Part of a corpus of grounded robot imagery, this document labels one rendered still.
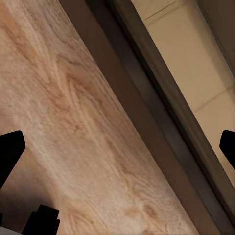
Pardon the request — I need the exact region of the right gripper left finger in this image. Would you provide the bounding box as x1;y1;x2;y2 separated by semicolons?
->
0;130;25;188

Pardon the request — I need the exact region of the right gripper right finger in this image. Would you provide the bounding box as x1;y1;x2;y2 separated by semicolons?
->
219;130;235;170

